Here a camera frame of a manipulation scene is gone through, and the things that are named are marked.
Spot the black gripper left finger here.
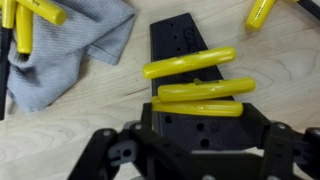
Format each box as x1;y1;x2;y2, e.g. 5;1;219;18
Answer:
67;103;190;180

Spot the grey cloth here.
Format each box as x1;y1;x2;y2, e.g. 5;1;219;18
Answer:
8;0;135;112

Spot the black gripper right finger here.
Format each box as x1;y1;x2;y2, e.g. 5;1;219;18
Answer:
242;102;320;180

